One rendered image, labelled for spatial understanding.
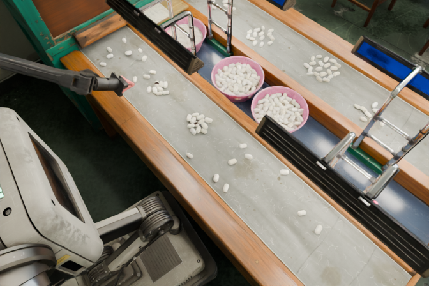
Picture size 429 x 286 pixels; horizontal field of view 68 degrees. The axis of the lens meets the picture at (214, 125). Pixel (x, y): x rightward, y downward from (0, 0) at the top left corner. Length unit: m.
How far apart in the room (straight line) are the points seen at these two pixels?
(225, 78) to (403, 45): 2.01
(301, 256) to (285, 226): 0.12
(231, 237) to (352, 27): 2.47
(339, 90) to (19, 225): 1.45
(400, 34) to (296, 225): 2.43
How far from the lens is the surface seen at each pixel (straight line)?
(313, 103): 1.57
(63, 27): 1.85
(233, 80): 1.62
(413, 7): 3.76
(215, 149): 1.41
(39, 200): 0.65
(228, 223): 1.26
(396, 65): 1.39
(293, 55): 1.79
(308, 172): 1.03
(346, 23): 3.31
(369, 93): 1.74
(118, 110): 1.56
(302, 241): 1.30
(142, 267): 1.56
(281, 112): 1.53
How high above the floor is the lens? 1.98
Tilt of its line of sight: 57 degrees down
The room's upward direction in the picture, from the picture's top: 2 degrees counter-clockwise
